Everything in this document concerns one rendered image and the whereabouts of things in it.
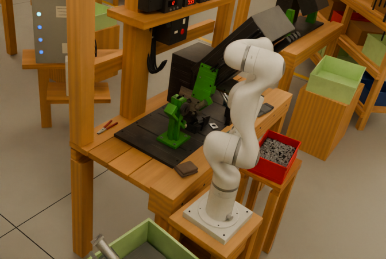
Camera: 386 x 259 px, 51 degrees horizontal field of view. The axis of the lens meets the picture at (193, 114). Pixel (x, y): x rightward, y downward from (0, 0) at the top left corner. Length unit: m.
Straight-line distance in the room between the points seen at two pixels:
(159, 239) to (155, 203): 0.31
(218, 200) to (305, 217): 1.70
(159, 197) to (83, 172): 0.55
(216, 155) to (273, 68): 0.43
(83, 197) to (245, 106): 1.26
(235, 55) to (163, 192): 0.78
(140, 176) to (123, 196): 1.19
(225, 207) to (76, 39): 1.00
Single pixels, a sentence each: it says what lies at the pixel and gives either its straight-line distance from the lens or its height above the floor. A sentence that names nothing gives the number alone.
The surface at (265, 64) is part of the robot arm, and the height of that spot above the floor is 1.65.
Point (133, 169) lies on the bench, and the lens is 2.06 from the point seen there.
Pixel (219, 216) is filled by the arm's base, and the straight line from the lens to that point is 1.83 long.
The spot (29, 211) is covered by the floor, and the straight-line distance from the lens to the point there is 3.13.
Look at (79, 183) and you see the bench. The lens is 2.37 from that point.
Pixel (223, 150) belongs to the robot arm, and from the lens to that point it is 1.60.
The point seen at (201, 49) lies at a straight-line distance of 2.58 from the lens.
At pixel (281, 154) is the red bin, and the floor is 0.89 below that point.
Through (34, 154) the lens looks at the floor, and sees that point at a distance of 3.64.
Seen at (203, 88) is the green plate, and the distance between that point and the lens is 2.31.
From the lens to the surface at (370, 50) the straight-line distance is 4.82.
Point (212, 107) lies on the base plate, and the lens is 2.63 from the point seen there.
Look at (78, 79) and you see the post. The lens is 1.99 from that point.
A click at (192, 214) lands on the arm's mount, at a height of 0.88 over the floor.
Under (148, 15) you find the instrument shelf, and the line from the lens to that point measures 2.11.
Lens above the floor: 2.19
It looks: 31 degrees down
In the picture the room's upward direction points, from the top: 9 degrees clockwise
